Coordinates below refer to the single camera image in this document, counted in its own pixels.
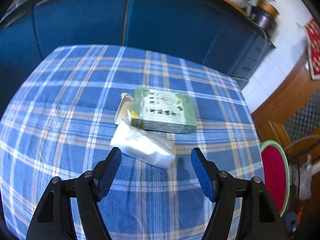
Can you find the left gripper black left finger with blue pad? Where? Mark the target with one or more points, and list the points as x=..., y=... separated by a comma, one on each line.
x=53, y=218

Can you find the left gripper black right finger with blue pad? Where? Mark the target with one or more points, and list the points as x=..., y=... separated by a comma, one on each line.
x=259, y=218

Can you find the clear plastic wrapper pack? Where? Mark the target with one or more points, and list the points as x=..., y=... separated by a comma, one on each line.
x=143, y=145

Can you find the blue kitchen cabinet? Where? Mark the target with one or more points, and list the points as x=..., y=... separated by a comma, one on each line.
x=209, y=32

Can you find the red basin green rim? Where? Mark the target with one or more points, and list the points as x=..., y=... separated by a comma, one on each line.
x=276, y=173

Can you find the clear plastic bag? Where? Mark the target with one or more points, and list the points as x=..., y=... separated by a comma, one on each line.
x=305, y=177

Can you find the blue plaid tablecloth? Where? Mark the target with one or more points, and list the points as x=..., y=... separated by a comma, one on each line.
x=61, y=121

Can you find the wooden door with glass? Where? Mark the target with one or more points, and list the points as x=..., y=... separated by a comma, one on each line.
x=292, y=94

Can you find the green tea box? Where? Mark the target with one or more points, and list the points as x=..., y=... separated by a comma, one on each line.
x=163, y=111

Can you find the black rice cooker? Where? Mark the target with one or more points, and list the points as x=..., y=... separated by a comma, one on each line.
x=264, y=20

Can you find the red patterned quilted cloth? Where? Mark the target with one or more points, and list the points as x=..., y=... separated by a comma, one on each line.
x=312, y=34

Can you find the brown pot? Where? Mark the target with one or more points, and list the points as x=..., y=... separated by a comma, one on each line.
x=268, y=8

